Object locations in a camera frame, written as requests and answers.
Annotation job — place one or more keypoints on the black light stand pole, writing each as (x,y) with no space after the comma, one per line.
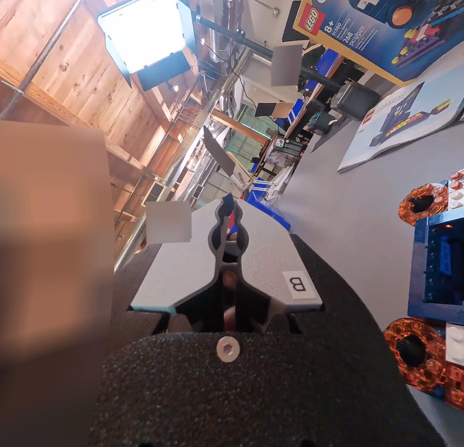
(232,32)

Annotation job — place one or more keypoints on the blue yellow toy set box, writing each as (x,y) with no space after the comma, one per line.
(362,30)

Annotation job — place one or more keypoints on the small blue storage bin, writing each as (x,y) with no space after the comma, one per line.
(275,215)

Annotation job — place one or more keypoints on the plain black flag panel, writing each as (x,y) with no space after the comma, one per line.
(217,149)

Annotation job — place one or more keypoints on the small black device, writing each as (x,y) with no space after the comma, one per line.
(319,122)

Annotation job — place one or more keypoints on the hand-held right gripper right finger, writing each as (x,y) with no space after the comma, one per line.
(268,258)

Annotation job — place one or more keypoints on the thin booklet blue figure cover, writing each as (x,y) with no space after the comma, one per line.
(362,146)

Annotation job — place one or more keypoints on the curved dark blue tile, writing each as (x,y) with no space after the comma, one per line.
(227,201)

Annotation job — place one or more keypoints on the dark printed carton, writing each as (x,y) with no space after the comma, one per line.
(290,148)

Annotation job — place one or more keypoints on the blue orange brick model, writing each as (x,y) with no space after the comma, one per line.
(435,265)

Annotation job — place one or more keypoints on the large black charger box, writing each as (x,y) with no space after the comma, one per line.
(357,101)

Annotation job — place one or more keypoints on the black flag with cardboard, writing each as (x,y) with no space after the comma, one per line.
(266,109)

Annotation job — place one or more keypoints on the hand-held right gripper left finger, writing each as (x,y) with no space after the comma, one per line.
(181,273)

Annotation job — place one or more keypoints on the studio light panel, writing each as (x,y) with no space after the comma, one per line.
(145,30)

